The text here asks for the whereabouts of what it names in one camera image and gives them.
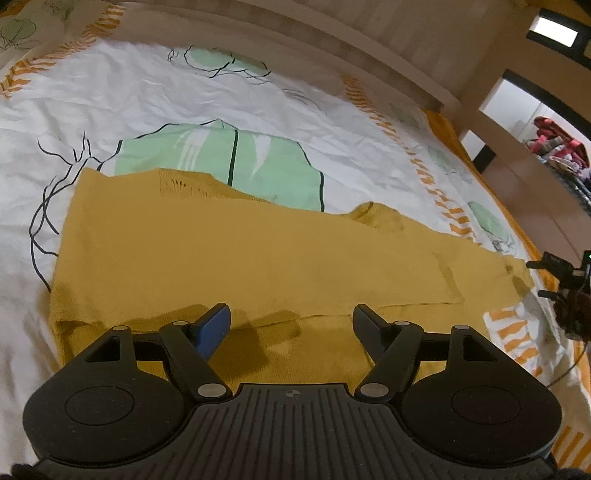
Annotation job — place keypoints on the beige wooden headboard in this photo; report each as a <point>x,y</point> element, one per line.
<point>369,37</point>

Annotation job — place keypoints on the mustard yellow knit garment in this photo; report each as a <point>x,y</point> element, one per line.
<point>240,258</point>

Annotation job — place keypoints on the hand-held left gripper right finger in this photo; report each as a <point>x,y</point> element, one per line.
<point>364,328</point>

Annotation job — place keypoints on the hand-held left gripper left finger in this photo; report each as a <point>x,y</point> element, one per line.
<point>213,330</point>

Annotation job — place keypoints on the orange mattress sheet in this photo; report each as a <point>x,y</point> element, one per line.
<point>445,129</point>

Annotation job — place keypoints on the bright window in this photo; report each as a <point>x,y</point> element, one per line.
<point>556,28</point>

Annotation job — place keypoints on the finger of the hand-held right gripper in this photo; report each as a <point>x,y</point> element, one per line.
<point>548,293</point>
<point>536,264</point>

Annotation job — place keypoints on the white leaf-print bed sheet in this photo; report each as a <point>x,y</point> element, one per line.
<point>138,101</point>

